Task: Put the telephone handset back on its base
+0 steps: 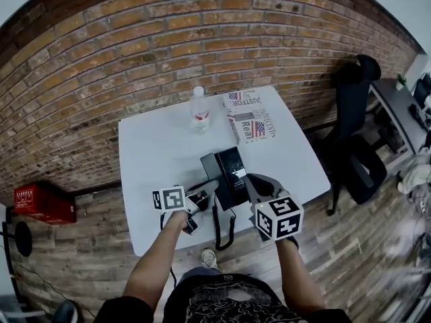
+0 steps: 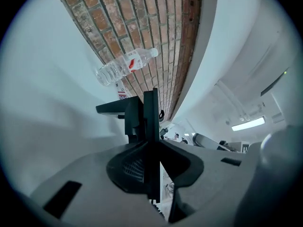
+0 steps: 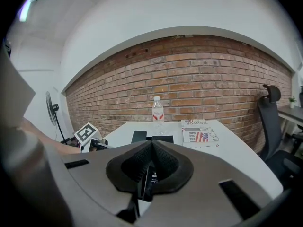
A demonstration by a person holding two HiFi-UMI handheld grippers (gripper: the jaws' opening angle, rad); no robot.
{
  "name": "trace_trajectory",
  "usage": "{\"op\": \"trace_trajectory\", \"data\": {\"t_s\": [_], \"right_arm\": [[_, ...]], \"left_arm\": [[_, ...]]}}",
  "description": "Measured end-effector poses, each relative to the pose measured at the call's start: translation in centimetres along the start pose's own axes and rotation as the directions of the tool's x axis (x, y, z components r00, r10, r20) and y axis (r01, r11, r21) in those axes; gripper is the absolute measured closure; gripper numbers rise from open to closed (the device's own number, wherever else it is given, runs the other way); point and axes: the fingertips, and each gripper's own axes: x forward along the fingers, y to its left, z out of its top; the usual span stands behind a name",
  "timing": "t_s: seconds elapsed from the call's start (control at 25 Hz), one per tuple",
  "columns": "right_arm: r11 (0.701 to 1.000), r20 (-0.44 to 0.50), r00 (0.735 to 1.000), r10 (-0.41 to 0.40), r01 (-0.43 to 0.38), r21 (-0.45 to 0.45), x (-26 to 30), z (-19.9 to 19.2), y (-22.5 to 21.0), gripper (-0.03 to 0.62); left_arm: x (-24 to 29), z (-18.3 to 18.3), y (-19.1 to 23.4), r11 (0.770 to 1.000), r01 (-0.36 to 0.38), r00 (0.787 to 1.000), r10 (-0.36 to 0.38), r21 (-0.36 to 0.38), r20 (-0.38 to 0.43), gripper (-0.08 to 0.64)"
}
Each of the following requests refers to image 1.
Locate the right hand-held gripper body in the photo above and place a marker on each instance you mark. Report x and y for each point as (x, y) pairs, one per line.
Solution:
(279, 219)

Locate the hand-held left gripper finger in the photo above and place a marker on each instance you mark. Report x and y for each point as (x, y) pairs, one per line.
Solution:
(208, 185)

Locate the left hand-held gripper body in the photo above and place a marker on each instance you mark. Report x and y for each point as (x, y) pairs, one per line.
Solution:
(168, 198)

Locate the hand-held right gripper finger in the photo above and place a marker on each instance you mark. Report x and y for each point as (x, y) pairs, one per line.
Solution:
(281, 188)
(257, 185)

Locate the person's right forearm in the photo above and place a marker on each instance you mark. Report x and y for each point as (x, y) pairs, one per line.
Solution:
(298, 274)

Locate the person's left forearm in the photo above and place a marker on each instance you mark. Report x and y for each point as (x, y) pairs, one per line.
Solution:
(158, 257)

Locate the black box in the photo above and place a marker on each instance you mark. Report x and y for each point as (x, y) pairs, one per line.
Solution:
(232, 175)

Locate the white table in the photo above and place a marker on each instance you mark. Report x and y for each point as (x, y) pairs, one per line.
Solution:
(158, 153)

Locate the flag print box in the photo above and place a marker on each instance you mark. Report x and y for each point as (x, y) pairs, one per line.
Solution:
(250, 116)

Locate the person's white shoe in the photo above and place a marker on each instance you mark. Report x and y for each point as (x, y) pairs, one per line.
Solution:
(209, 258)

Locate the clear water bottle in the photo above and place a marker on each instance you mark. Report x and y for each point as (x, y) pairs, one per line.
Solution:
(200, 111)

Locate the person's leg in shorts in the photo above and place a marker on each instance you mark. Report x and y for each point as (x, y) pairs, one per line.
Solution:
(198, 274)

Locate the black office chair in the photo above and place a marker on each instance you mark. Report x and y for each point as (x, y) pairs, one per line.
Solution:
(357, 146)
(421, 92)

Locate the person's black printed shirt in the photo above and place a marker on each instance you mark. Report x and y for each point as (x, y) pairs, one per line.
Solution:
(229, 303)

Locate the red box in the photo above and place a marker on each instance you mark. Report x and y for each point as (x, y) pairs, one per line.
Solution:
(43, 204)

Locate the beige bundle on floor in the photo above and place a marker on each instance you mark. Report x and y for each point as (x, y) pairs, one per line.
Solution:
(415, 177)

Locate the dark top desk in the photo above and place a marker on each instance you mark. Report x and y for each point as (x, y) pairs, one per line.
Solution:
(397, 113)

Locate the black standing fan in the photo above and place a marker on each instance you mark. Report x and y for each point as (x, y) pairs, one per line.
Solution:
(23, 239)

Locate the small potted plant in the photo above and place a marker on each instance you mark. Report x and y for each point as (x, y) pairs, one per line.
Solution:
(401, 80)

